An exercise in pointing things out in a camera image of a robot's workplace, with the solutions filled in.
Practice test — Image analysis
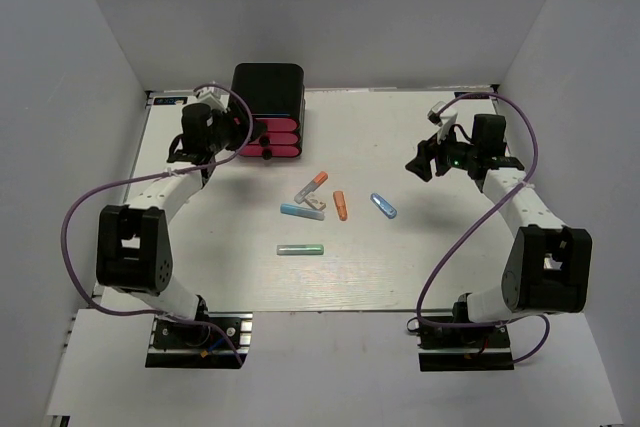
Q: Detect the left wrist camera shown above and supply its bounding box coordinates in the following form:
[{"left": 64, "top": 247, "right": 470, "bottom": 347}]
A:
[{"left": 194, "top": 87, "right": 227, "bottom": 112}]

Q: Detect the blue capped highlighter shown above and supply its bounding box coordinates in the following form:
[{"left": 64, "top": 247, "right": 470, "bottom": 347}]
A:
[{"left": 280, "top": 203, "right": 325, "bottom": 221}]

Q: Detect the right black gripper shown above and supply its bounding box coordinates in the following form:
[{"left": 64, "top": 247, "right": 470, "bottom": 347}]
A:
[{"left": 406, "top": 120, "right": 480, "bottom": 182}]

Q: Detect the black drawer cabinet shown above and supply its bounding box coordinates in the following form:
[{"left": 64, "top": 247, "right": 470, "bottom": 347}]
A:
[{"left": 231, "top": 63, "right": 306, "bottom": 154}]

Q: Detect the right blue corner label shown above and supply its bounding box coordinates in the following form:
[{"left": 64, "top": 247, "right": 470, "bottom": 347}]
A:
[{"left": 454, "top": 91, "right": 490, "bottom": 100}]

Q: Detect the orange capped highlighter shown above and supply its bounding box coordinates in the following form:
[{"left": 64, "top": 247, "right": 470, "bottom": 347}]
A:
[{"left": 294, "top": 171, "right": 328, "bottom": 204}]

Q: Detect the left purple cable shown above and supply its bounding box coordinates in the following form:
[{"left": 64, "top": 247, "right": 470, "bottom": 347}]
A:
[{"left": 60, "top": 82, "right": 254, "bottom": 367}]

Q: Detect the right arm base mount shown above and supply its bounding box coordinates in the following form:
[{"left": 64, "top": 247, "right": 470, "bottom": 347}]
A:
[{"left": 407, "top": 319, "right": 514, "bottom": 372}]

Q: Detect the purple cable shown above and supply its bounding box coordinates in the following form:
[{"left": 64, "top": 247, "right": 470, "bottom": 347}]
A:
[
  {"left": 60, "top": 82, "right": 254, "bottom": 367},
  {"left": 405, "top": 92, "right": 553, "bottom": 366}
]

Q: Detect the pink drawer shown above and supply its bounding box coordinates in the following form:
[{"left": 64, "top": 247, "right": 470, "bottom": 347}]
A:
[
  {"left": 250, "top": 131, "right": 299, "bottom": 147},
  {"left": 254, "top": 117, "right": 299, "bottom": 132},
  {"left": 240, "top": 144, "right": 301, "bottom": 160}
]

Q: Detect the left blue corner label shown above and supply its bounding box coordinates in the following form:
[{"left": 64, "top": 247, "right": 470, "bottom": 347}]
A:
[{"left": 152, "top": 96, "right": 189, "bottom": 106}]

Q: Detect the blue corner label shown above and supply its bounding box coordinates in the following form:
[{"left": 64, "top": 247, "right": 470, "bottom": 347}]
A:
[
  {"left": 152, "top": 96, "right": 189, "bottom": 106},
  {"left": 454, "top": 91, "right": 490, "bottom": 100}
]

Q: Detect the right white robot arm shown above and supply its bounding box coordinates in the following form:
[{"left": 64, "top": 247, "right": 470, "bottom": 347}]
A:
[{"left": 406, "top": 114, "right": 592, "bottom": 346}]

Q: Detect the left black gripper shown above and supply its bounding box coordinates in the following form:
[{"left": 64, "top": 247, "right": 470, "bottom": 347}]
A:
[{"left": 207, "top": 101, "right": 269, "bottom": 155}]

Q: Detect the small staples box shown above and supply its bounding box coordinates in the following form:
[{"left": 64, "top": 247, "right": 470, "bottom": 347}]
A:
[{"left": 304, "top": 193, "right": 326, "bottom": 211}]

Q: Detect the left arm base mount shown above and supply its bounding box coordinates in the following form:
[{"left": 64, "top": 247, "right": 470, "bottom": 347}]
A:
[{"left": 145, "top": 313, "right": 253, "bottom": 370}]

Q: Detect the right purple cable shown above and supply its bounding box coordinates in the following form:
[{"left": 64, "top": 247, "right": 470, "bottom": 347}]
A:
[{"left": 405, "top": 92, "right": 553, "bottom": 366}]

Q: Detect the green capped highlighter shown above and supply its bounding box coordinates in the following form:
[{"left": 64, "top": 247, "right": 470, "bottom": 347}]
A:
[{"left": 276, "top": 244, "right": 324, "bottom": 256}]

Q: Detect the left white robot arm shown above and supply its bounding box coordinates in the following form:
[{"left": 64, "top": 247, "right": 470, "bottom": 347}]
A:
[{"left": 96, "top": 98, "right": 260, "bottom": 346}]

